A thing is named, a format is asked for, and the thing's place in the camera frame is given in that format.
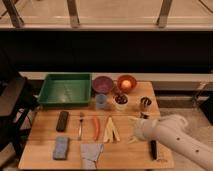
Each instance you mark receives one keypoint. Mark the black handled knife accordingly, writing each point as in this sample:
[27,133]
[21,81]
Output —
[153,149]

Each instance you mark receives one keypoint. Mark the metal cup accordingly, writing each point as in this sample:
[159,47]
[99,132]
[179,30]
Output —
[145,103]

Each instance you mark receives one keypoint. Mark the blue plastic cup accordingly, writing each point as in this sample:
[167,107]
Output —
[101,101]

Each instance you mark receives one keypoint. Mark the metal fork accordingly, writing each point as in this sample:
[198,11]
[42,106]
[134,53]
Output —
[80,126]

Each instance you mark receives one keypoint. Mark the white cup with dark contents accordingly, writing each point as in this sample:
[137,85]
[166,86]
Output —
[120,101]

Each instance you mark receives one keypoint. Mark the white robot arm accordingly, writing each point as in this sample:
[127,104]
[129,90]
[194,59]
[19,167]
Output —
[170,132]

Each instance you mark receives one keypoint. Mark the orange ball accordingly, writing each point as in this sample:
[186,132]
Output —
[126,84]

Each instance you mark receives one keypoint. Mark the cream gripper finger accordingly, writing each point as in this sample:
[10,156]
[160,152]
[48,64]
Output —
[132,118]
[132,139]

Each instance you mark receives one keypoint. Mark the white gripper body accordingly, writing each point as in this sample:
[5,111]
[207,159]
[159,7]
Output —
[140,129]

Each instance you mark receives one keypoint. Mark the orange carrot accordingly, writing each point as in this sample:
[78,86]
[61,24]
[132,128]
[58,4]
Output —
[96,123]

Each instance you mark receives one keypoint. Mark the purple bowl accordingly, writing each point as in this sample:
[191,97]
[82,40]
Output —
[102,84]

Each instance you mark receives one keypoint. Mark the small black metal clip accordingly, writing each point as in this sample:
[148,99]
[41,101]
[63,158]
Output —
[143,115]

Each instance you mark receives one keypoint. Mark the orange bowl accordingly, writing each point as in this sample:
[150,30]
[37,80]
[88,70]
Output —
[126,77]

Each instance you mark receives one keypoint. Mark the blue sponge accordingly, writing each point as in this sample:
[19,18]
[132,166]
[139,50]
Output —
[61,148]

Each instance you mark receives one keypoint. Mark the black side stand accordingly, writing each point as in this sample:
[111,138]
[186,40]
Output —
[16,101]

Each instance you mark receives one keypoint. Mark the black remote control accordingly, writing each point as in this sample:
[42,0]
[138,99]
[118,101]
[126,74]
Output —
[62,121]

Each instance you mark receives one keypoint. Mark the grey cloth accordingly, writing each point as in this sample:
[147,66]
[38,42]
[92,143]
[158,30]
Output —
[90,153]

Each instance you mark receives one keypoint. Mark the green plastic tray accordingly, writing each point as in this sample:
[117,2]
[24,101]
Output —
[66,90]

